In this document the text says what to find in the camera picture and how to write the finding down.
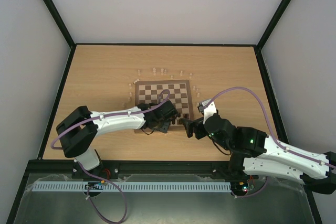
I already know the white slotted cable duct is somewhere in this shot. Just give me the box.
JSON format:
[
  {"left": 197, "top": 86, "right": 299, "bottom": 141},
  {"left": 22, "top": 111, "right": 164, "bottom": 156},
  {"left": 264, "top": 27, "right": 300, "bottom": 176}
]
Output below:
[{"left": 31, "top": 181, "right": 231, "bottom": 193}]

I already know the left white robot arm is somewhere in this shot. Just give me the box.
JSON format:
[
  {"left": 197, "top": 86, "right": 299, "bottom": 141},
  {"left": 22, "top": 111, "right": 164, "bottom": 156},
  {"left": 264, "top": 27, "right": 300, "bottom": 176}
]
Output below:
[{"left": 56, "top": 100, "right": 181, "bottom": 171}]

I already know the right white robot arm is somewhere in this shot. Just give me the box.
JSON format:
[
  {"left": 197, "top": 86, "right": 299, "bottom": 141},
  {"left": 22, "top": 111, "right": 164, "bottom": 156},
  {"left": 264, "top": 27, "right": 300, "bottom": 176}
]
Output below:
[{"left": 179, "top": 113, "right": 335, "bottom": 195}]

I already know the wooden chess board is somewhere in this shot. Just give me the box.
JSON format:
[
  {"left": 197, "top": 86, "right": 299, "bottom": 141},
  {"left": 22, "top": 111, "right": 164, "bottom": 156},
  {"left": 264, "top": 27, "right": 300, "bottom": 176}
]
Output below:
[{"left": 134, "top": 80, "right": 194, "bottom": 120}]

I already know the black metal frame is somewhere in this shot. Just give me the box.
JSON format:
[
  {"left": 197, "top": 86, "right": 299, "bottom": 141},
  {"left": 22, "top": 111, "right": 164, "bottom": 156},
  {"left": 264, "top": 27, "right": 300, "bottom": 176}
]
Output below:
[{"left": 1, "top": 0, "right": 335, "bottom": 223}]

